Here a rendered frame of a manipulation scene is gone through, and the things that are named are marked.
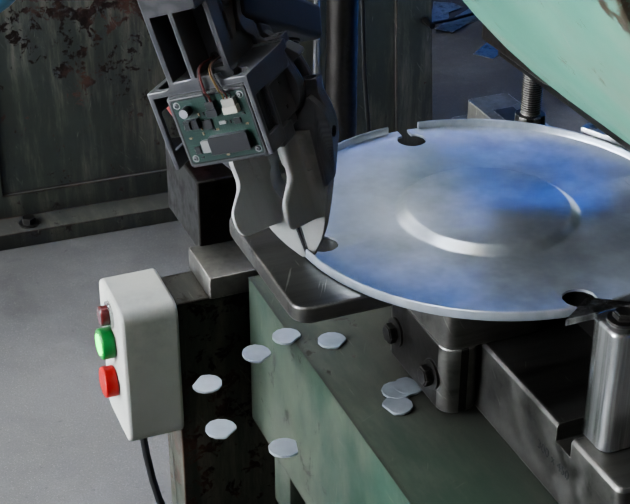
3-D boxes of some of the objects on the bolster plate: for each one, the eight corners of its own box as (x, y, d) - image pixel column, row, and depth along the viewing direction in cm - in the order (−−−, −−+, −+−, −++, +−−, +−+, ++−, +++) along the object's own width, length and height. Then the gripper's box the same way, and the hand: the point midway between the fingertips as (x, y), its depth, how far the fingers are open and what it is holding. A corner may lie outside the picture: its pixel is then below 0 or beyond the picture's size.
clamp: (537, 227, 118) (548, 111, 112) (444, 144, 131) (449, 36, 126) (601, 214, 119) (614, 99, 114) (503, 133, 133) (511, 27, 128)
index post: (602, 456, 92) (618, 328, 87) (577, 429, 94) (591, 303, 89) (640, 445, 93) (658, 318, 88) (614, 419, 95) (630, 294, 90)
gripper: (96, 2, 87) (213, 308, 95) (226, -28, 83) (337, 294, 91) (159, -42, 94) (264, 246, 102) (282, -72, 90) (380, 231, 98)
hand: (308, 232), depth 98 cm, fingers closed
